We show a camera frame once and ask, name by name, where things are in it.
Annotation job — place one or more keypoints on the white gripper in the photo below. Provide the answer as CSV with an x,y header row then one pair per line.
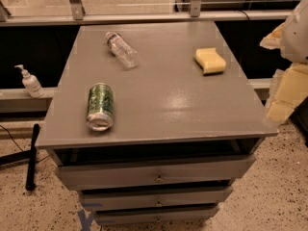
x,y
296,38

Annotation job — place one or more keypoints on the clear plastic water bottle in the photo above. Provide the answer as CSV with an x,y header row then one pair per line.
x,y
127,54

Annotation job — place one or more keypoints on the white pump dispenser bottle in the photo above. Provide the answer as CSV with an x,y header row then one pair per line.
x,y
30,82

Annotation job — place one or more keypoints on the yellow sponge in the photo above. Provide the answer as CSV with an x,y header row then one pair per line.
x,y
210,60

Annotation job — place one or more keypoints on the grey drawer cabinet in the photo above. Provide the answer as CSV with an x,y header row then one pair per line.
x,y
164,109

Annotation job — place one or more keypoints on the middle grey drawer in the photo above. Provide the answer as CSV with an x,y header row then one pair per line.
x,y
156,199

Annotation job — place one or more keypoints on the grey drawer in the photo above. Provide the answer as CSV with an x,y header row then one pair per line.
x,y
155,214
154,173
156,199

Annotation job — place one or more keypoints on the bottom grey drawer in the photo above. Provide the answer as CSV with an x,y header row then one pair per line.
x,y
155,214

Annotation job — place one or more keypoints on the green soda can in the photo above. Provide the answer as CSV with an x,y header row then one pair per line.
x,y
100,114

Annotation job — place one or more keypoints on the top grey drawer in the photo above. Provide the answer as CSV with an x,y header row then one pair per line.
x,y
154,173

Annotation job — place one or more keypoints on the black pole stand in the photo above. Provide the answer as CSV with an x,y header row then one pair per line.
x,y
29,155

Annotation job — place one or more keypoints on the metal railing frame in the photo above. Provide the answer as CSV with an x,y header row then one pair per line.
x,y
88,12

